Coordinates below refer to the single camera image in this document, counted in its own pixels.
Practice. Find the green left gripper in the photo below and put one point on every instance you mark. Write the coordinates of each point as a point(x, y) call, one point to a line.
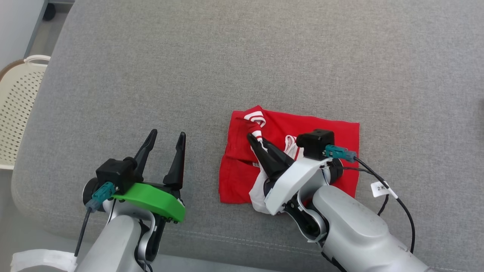
point(159, 198)

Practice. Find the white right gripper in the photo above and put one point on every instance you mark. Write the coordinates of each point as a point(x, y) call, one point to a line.
point(291, 181)

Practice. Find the red and white jersey shirt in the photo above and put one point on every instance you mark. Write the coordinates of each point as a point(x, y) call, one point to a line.
point(242, 181)

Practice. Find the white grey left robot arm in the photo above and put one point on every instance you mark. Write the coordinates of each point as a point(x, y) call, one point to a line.
point(113, 245)

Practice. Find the grey fabric sofa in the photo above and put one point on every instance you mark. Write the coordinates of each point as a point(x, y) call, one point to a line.
point(189, 75)

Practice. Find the cream perforated laundry basket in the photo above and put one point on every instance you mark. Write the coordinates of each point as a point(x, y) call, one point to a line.
point(19, 105)

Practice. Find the black caster wheel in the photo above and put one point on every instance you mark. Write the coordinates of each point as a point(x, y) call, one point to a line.
point(49, 12)

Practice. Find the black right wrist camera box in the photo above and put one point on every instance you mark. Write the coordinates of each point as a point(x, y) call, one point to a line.
point(315, 143)

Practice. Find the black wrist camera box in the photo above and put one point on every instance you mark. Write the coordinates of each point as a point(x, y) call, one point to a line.
point(315, 143)
point(113, 173)

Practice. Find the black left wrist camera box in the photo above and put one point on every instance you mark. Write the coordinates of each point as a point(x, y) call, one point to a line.
point(113, 173)

